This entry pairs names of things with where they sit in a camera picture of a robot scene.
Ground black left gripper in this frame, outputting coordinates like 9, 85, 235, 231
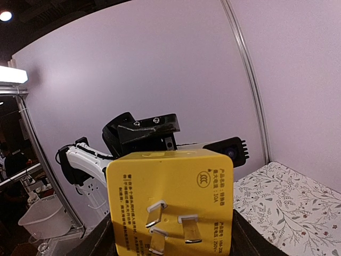
102, 112, 180, 158

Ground left aluminium corner post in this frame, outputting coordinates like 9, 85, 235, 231
221, 0, 271, 164

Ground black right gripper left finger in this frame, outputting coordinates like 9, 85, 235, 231
66, 214, 117, 256

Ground yellow cube plug adapter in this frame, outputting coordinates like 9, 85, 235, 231
106, 149, 233, 255

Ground white plastic basin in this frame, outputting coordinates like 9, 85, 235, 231
18, 195, 71, 239

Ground floral table mat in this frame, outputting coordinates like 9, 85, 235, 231
233, 162, 340, 255

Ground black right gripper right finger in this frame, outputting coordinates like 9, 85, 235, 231
231, 210, 287, 256

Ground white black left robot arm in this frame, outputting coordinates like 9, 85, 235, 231
55, 112, 180, 218

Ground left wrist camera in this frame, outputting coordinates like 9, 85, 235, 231
177, 136, 250, 169

